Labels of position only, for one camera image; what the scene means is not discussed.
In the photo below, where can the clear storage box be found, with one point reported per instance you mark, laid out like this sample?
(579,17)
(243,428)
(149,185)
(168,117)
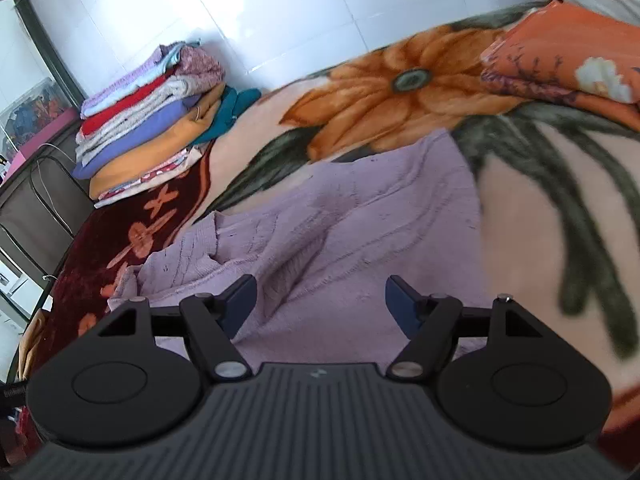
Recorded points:
(35,110)

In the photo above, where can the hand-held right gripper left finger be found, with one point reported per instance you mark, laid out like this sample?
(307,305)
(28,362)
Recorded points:
(240,302)

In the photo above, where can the dark green pole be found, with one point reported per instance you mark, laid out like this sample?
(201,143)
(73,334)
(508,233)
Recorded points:
(47,45)

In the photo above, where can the bed headboard frame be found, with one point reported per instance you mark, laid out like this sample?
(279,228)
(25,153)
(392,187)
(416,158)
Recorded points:
(20,210)

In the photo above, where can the stack of folded clothes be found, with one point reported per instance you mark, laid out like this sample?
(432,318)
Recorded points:
(150,125)

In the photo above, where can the lilac knit cardigan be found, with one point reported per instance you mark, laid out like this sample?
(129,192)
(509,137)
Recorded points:
(375,220)

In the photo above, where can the floral plush blanket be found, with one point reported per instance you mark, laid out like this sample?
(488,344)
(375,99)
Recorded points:
(525,220)

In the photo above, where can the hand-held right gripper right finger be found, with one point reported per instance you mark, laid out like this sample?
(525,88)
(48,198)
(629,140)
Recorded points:
(400,305)

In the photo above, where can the pink box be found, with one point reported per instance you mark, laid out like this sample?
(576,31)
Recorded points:
(47,137)

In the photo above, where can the orange floral folded cloth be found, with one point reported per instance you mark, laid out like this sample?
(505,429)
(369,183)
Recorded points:
(550,55)

